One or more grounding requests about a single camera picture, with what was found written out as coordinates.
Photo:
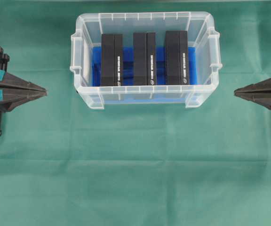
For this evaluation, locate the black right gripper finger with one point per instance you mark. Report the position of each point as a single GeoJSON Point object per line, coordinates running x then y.
{"type": "Point", "coordinates": [263, 99]}
{"type": "Point", "coordinates": [263, 87]}

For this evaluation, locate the black camera box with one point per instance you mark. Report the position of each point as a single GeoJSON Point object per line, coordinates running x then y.
{"type": "Point", "coordinates": [144, 59]}
{"type": "Point", "coordinates": [177, 59]}
{"type": "Point", "coordinates": [112, 73]}

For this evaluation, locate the clear plastic storage case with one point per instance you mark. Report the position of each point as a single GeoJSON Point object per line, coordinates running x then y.
{"type": "Point", "coordinates": [202, 36]}

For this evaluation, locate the green table cloth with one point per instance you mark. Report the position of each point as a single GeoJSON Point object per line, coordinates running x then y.
{"type": "Point", "coordinates": [64, 164]}

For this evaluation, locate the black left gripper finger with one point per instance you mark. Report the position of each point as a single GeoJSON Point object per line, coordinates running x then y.
{"type": "Point", "coordinates": [8, 80]}
{"type": "Point", "coordinates": [12, 98]}

